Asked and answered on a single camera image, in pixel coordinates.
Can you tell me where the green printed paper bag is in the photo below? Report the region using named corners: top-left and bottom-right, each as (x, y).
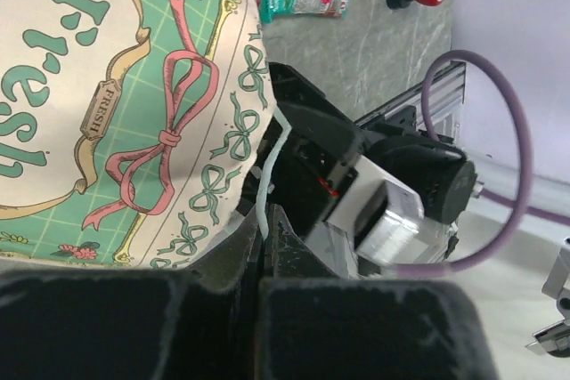
top-left (1, 0), bottom-right (276, 269)

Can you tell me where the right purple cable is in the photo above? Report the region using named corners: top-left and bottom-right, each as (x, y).
top-left (394, 49), bottom-right (570, 279)

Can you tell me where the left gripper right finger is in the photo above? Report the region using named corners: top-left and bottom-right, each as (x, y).
top-left (256, 206), bottom-right (498, 379)

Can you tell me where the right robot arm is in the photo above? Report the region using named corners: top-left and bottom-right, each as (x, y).
top-left (269, 62), bottom-right (476, 236)

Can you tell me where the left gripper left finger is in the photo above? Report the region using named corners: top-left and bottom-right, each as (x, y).
top-left (1, 213), bottom-right (261, 379)

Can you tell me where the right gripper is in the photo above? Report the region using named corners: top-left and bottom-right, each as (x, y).
top-left (269, 62), bottom-right (364, 238)

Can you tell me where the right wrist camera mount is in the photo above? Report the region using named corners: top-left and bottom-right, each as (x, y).
top-left (305, 156), bottom-right (459, 279)

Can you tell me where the aluminium frame rail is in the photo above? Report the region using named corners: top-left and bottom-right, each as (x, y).
top-left (354, 61), bottom-right (570, 359)

